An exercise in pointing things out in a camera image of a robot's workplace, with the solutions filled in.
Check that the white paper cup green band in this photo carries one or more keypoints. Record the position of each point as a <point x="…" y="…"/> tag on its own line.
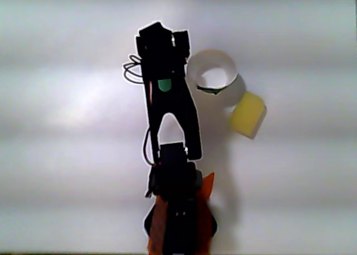
<point x="214" y="62"/>

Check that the orange tape strip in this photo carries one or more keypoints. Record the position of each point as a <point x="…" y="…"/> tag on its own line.
<point x="207" y="188"/>
<point x="157" y="227"/>

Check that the yellow sponge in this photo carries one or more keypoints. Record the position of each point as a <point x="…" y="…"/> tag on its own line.
<point x="248" y="114"/>

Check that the green sponge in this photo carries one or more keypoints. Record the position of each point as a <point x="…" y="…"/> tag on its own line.
<point x="164" y="84"/>

